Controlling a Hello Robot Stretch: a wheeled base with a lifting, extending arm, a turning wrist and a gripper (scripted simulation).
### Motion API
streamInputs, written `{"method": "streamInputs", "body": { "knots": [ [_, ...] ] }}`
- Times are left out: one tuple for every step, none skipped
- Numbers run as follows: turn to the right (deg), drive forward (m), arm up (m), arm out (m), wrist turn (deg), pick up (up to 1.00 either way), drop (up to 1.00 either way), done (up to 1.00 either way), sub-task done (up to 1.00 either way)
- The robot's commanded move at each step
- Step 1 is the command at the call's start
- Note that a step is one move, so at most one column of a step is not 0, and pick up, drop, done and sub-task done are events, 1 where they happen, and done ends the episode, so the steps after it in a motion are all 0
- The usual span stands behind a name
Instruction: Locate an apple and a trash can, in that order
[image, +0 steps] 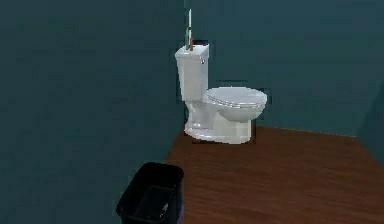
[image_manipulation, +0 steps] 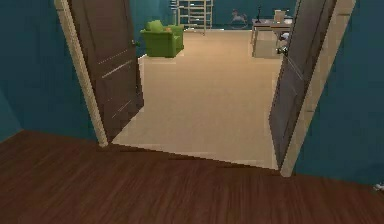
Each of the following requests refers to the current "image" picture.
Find black trash can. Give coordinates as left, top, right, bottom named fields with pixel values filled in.
left=115, top=161, right=185, bottom=224

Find white toilet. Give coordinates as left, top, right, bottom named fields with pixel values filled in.
left=174, top=43, right=269, bottom=145

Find white thin brush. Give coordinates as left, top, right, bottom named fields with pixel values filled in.
left=184, top=8, right=195, bottom=52

